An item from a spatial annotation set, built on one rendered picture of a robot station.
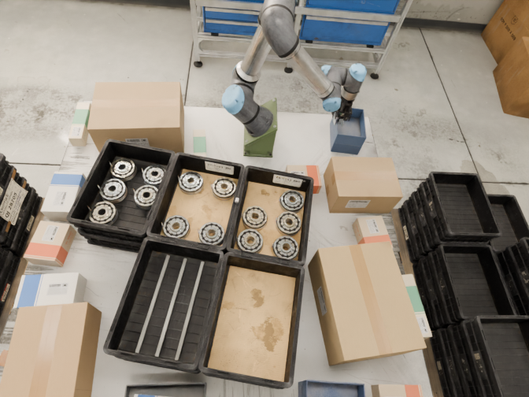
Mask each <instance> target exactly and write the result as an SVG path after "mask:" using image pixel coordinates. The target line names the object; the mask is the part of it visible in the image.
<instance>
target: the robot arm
mask: <svg viewBox="0 0 529 397"><path fill-rule="evenodd" d="M295 6H296V0H264V4H263V6H262V7H261V11H260V12H259V15H258V18H257V21H258V24H259V25H258V27H257V30H256V32H255V34H254V36H253V39H252V41H251V43H250V46H249V48H248V50H247V52H246V55H245V57H244V59H243V61H240V62H239V63H238V64H237V65H236V66H235V68H234V70H233V72H232V78H231V85H230V86H229V87H228V88H227V89H226V90H225V93H224V94H223V97H222V105H223V107H224V108H225V109H226V110H227V111H228V112H229V113H230V114H231V115H232V116H234V117H235V118H236V119H237V120H239V121H240V122H241V123H242V124H243V125H244V127H245V129H246V130H247V132H248V133H249V134H250V135H251V136H253V137H259V136H261V135H263V134H265V133H266V132H267V130H269V128H270V127H271V125H272V122H273V113H272V112H271V111H270V110H269V109H266V108H264V107H263V106H259V105H258V104H257V103H256V102H255V101H254V100H253V95H254V90H255V87H256V84H257V81H258V80H259V78H260V76H261V71H260V69H261V67H262V65H263V64H264V62H265V59H266V57H267V56H268V53H269V51H270V50H271V49H273V50H274V52H275V53H276V54H277V55H278V56H279V57H280V58H285V60H286V61H287V62H288V63H289V64H290V65H291V66H292V68H293V69H294V70H295V71H296V72H297V73H298V74H299V76H300V77H301V78H302V79H303V80H304V81H305V82H306V83H307V84H308V85H309V86H310V87H311V88H312V89H313V90H314V92H315V93H316V94H317V95H318V96H319V97H320V98H321V99H322V101H323V102H322V104H323V108H324V110H326V111H328V112H331V113H332V120H333V123H334V125H335V124H336V120H337V118H338V124H340V123H341V126H343V122H344V121H347V119H348V121H349V120H350V118H351V115H352V105H353V102H354V100H355V98H356V97H357V94H358V93H360V89H361V85H362V84H363V81H364V78H365V76H366V73H367V69H366V68H365V67H364V66H363V65H362V64H358V63H356V64H353V65H351V67H350V68H349V69H348V68H342V67H337V66H332V65H323V66H322V68H321V69H320V67H319V66H318V65H317V64H316V62H315V61H314V60H313V59H312V58H311V57H310V56H309V54H308V53H307V52H306V51H305V49H304V48H303V47H302V45H301V44H300V39H299V38H298V36H297V35H296V33H295V31H294V12H295ZM342 86H343V88H342ZM341 88H342V90H341Z"/></svg>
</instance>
